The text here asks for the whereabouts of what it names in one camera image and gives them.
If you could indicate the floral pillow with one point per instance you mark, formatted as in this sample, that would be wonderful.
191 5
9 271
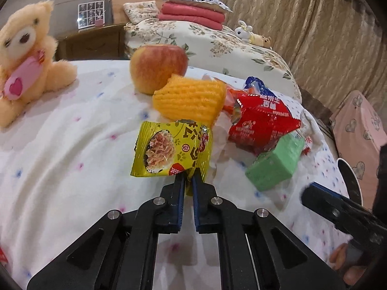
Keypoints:
139 11

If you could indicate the orange foam net sleeve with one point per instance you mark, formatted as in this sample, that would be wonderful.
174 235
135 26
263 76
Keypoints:
184 98

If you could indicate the folded red blanket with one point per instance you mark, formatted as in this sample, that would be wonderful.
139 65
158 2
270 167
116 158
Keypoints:
187 13

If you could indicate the black white photo frame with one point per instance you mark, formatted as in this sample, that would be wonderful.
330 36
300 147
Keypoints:
91 14

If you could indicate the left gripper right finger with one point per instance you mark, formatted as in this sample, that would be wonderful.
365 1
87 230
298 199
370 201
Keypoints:
256 251

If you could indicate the white rabbit plush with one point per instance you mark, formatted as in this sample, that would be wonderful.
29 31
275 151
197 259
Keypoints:
244 32

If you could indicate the floral bed cover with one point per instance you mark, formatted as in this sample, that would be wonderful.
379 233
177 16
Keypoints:
219 51

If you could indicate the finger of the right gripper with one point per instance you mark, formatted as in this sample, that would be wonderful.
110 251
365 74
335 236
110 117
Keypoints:
328 204

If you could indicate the blue snack wrapper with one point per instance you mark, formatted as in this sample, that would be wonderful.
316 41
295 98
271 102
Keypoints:
256 86

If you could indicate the white flower-dotted bedsheet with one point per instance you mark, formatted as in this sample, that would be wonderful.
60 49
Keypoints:
67 160

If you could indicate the blue dotted pillow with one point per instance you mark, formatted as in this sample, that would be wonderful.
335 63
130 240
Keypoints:
215 5

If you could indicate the wooden nightstand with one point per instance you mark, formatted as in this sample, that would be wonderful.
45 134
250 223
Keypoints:
101 43

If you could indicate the green paper box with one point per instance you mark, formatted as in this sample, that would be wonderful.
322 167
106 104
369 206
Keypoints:
277 165

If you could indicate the yellow bear plush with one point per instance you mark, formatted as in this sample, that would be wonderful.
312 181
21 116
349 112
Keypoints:
260 40

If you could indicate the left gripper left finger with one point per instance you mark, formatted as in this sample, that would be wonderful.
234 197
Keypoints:
119 250

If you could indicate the person's right hand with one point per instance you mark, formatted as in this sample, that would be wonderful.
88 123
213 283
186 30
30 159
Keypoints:
338 259

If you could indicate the red apple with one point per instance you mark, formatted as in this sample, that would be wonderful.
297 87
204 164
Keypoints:
152 65

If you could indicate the beige patterned curtain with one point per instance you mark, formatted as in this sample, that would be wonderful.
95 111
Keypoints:
331 46

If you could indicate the cream teddy bear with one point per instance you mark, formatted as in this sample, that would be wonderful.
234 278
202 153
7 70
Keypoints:
28 69

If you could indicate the red snack bag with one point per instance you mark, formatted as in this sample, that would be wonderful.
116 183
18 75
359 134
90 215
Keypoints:
258 121

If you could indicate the yellow snack packet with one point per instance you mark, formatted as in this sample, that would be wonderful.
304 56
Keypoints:
165 149

